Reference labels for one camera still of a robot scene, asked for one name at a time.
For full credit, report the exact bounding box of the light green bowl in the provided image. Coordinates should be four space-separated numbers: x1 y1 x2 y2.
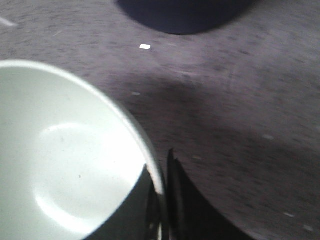
0 60 169 240

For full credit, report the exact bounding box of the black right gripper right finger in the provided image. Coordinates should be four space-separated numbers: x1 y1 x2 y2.
166 148 252 240

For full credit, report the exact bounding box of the dark blue saucepan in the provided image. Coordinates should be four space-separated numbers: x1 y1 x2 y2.
116 0 257 35

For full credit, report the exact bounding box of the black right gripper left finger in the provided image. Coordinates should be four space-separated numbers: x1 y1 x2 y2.
87 166 163 240

